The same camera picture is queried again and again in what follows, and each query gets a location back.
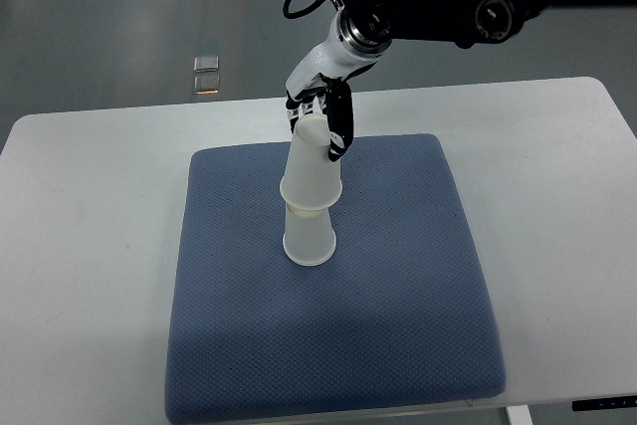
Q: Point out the upper metal floor plate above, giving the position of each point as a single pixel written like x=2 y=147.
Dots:
x=206 y=63

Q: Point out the black table control panel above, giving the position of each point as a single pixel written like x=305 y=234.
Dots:
x=606 y=403

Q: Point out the white paper cup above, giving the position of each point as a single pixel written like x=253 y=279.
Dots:
x=309 y=239
x=311 y=181

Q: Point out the blue textured cushion mat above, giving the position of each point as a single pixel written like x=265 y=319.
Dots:
x=399 y=315

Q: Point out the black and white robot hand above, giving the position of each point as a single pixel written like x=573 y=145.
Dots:
x=321 y=78

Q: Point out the lower metal floor plate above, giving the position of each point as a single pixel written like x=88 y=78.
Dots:
x=206 y=85

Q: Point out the white paper cup on mat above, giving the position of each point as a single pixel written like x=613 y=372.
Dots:
x=309 y=239

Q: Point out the white table leg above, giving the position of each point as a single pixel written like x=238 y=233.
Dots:
x=519 y=415

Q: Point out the metal floor plate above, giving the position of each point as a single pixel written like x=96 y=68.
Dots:
x=206 y=63
x=206 y=85

